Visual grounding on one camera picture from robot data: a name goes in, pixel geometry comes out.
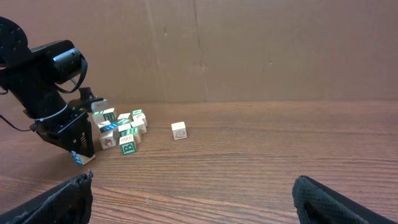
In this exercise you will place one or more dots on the green-top wooden block upper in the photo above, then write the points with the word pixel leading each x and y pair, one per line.
pixel 136 112

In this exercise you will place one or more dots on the wooden block brown picture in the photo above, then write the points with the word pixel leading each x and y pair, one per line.
pixel 140 124

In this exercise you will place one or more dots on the green-top wooden block right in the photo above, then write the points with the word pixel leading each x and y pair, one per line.
pixel 136 134

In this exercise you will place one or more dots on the plain wooden block green side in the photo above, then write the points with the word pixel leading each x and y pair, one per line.
pixel 109 114

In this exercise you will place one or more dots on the plain wooden block upper middle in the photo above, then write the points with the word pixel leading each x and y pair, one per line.
pixel 125 116

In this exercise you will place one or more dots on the wooden block animal picture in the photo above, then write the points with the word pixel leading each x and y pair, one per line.
pixel 142 117

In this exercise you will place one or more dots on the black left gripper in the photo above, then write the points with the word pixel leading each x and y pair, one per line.
pixel 64 127

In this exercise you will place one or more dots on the lone plain wooden block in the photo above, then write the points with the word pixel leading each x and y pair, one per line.
pixel 179 130

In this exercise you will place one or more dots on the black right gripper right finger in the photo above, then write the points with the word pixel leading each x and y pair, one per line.
pixel 318 204

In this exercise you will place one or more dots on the wooden block pencil picture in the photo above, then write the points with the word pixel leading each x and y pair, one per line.
pixel 102 125

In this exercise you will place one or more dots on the wooden block blue edge lowest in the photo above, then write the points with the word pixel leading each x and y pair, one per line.
pixel 81 159

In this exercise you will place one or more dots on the green letter wooden block centre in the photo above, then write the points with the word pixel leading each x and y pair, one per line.
pixel 123 121

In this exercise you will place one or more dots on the green-top wooden block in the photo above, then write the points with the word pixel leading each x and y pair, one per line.
pixel 98 117
pixel 136 112
pixel 136 134

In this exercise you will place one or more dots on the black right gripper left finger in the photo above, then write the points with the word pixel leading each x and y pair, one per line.
pixel 69 202

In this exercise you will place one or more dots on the plain wooden block lower middle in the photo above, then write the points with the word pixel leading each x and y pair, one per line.
pixel 108 139

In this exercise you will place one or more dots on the green-top wooden block far left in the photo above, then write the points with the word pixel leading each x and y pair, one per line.
pixel 98 117

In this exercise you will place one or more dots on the blue-top wooden block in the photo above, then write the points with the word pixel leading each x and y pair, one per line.
pixel 109 127

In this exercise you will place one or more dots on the brown cardboard backdrop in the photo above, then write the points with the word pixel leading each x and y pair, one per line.
pixel 203 51

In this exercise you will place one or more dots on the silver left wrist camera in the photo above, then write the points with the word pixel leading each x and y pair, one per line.
pixel 99 106

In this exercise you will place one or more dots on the plain wooden block centre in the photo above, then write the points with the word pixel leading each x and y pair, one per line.
pixel 123 128

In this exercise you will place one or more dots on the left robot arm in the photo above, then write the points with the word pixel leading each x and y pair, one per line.
pixel 47 82

